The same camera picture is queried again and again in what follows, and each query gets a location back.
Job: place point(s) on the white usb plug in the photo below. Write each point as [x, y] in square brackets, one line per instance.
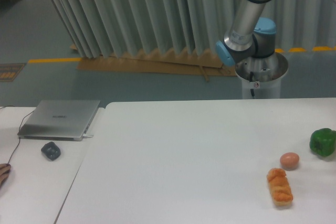
[87, 136]

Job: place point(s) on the person's hand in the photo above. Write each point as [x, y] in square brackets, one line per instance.
[5, 170]

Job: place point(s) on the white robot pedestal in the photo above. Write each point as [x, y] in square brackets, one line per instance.
[261, 77]

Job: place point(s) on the brown egg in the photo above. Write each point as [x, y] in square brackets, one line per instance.
[289, 160]

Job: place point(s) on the orange bread loaf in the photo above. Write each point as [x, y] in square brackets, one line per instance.
[279, 187]

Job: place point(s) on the silver laptop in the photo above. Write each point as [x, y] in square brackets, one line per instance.
[60, 120]

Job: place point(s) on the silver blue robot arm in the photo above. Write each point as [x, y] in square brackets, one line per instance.
[239, 42]

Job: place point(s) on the black small gadget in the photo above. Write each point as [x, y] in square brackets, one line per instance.
[51, 151]

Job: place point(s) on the green bell pepper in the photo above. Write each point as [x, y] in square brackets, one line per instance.
[322, 142]

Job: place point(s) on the pale green pleated curtain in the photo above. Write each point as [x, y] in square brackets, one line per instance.
[115, 27]

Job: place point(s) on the brown cardboard sheet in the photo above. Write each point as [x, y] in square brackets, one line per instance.
[206, 64]

